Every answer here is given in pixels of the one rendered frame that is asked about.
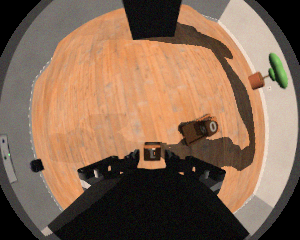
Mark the small brown cube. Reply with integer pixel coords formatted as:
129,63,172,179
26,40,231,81
198,116,220,137
143,142,161,161

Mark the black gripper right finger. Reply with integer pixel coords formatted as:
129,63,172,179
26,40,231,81
161,149,226,195

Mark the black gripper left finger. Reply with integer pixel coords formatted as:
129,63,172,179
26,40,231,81
77,149,140,191

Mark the brown rectangular tray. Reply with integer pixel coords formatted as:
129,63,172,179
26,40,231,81
179,113,212,147

